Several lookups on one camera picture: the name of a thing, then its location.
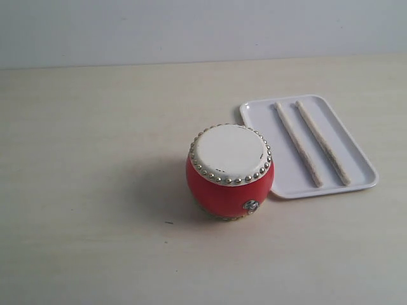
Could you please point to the white wooden drumstick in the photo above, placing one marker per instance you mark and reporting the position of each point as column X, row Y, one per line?
column 305, row 157
column 323, row 143

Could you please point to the small red drum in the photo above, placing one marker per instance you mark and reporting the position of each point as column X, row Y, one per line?
column 230, row 170

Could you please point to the white plastic tray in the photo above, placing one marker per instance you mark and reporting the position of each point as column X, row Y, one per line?
column 292, row 179

